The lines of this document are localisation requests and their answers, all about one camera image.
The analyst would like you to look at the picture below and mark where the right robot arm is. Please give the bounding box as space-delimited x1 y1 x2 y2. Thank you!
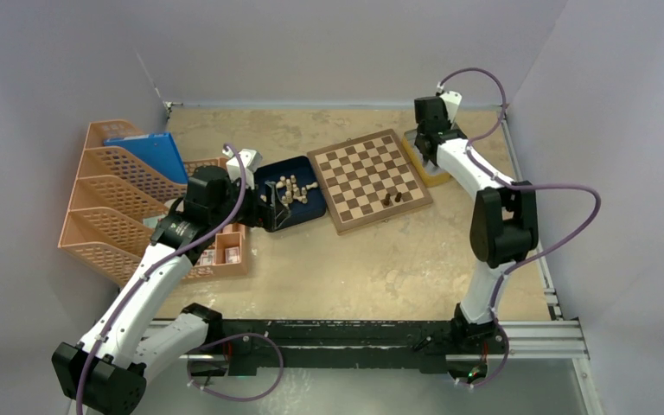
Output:
414 92 539 352

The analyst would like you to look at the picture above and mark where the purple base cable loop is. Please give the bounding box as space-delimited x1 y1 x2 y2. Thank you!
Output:
185 332 285 403

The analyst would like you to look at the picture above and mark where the peach desk organizer tray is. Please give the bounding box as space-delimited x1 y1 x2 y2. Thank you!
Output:
180 157 252 282

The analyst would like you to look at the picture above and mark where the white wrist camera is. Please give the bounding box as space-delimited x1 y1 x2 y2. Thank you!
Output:
438 91 463 125
223 149 263 189

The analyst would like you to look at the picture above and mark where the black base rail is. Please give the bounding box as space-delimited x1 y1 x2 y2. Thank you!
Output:
143 317 591 380

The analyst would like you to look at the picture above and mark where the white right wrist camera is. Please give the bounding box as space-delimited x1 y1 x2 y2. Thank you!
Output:
438 91 463 125

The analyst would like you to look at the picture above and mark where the peach file rack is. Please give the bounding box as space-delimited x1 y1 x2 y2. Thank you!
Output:
58 119 186 286

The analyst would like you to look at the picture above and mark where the blue folder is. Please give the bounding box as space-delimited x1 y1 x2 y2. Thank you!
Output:
104 132 188 184

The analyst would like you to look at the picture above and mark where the yellow metal tin tray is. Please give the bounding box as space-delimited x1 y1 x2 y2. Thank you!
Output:
402 130 451 188

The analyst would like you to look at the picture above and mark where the wooden chess board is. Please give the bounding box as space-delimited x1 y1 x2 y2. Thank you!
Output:
307 129 433 235

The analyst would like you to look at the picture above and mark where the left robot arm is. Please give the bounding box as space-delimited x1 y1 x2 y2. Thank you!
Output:
51 159 275 414

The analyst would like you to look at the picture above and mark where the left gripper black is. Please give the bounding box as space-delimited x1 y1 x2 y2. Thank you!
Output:
210 172 289 230

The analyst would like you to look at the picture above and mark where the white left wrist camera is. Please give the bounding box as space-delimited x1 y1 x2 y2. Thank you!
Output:
223 149 263 189

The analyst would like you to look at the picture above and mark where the dark blue square tray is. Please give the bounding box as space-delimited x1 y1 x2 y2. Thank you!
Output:
254 156 327 233

